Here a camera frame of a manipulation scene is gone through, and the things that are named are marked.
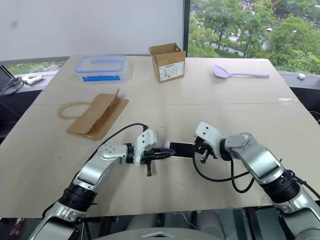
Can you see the dark window frame post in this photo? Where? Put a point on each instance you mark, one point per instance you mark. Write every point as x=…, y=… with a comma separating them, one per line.
x=186, y=27

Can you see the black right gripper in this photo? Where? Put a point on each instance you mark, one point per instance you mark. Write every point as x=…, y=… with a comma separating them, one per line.
x=206, y=150

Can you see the open cardboard box with label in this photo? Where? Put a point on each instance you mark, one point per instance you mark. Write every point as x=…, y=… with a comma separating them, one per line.
x=170, y=65

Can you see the white roller blind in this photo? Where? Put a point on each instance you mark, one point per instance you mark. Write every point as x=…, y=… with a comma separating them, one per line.
x=95, y=25

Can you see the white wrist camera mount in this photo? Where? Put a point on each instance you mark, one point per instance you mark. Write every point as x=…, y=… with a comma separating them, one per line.
x=146, y=138
x=207, y=130

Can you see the clear container with blue lid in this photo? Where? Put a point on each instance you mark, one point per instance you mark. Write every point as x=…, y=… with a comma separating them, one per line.
x=100, y=63

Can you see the lilac plastic rice spoon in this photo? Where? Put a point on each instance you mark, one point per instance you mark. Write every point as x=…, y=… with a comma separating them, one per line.
x=219, y=71

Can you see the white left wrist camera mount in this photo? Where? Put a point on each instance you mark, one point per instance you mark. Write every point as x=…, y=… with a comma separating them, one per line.
x=146, y=138

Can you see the white power strip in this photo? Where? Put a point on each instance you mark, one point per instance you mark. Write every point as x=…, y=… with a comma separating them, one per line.
x=33, y=79

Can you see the white smartphone with black screen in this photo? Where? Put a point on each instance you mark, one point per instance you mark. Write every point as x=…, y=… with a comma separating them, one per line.
x=182, y=149

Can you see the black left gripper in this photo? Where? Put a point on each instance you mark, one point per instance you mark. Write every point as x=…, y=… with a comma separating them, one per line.
x=147, y=157

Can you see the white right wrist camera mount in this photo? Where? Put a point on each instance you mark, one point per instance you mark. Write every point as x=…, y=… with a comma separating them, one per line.
x=207, y=130

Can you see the black window ledge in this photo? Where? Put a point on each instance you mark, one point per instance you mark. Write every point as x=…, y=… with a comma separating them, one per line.
x=15, y=110
x=305, y=95

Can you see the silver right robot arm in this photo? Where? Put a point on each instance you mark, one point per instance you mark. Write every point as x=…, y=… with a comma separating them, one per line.
x=250, y=147

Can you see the small white box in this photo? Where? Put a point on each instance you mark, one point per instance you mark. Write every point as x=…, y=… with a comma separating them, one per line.
x=301, y=76

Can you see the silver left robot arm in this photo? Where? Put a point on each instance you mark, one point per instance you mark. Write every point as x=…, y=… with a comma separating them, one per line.
x=110, y=152

